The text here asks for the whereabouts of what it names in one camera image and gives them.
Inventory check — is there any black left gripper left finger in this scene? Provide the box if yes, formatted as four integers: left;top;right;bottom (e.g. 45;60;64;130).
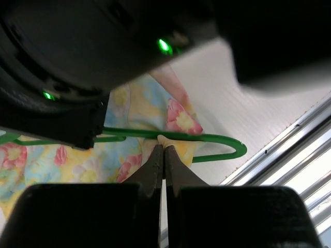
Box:
1;145;163;247

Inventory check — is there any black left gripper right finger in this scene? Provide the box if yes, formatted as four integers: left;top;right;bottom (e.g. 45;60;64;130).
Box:
164;146;322;247

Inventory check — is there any green plastic hanger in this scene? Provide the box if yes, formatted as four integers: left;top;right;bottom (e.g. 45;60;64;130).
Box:
0;126;248;164

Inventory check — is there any floral pastel skirt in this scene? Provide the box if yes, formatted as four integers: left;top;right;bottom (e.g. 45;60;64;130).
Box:
1;66;203;218

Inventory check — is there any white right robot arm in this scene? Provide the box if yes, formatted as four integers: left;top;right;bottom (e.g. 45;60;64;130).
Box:
1;1;330;149

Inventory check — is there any aluminium mounting rail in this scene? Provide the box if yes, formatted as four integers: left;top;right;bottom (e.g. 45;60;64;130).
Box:
222;98;330;247

